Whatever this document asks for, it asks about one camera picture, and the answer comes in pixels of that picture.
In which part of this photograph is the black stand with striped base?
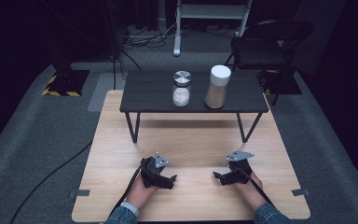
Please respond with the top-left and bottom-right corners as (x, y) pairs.
(41, 40), (90, 97)

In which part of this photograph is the glass jar with silver lid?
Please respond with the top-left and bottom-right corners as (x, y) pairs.
(172, 70), (192, 108)

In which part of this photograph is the white metal stand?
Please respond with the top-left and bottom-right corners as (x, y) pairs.
(172, 0), (253, 57)

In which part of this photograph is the tall jar with white lid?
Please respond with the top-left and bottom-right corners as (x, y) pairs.
(204, 64), (232, 110)

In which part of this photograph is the black low shelf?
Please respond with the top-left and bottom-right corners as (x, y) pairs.
(119, 70), (269, 144)

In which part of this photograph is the grey tape strip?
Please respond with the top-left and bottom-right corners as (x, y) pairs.
(292, 188), (310, 197)
(69, 189), (91, 200)

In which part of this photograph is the person's right hand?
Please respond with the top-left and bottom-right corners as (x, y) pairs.
(234, 171), (264, 210)

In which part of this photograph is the black striped stand base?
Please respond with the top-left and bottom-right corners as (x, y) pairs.
(257, 68), (303, 96)

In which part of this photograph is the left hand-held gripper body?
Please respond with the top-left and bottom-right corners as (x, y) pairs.
(140, 151), (170, 189)

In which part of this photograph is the person's left hand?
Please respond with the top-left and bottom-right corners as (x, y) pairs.
(125, 175), (160, 210)

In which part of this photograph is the bundle of cables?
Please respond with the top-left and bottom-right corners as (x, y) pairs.
(122, 21), (179, 50)

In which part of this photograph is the black folding chair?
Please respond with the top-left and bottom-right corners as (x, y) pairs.
(225, 19), (315, 106)

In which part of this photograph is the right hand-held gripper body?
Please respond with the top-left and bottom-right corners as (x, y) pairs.
(226, 150), (255, 183)

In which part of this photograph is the black floor cable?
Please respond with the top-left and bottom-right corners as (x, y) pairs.
(9, 142), (93, 224)

